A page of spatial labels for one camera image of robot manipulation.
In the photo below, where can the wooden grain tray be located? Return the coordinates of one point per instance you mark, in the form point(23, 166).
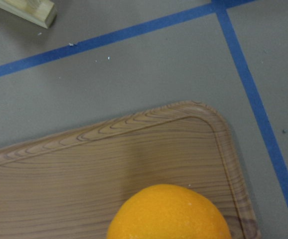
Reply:
point(70, 185)

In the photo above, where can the orange fruit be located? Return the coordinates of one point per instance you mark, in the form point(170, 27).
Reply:
point(167, 211)

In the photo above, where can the wooden peg rack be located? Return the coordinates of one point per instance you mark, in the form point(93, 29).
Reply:
point(39, 12)

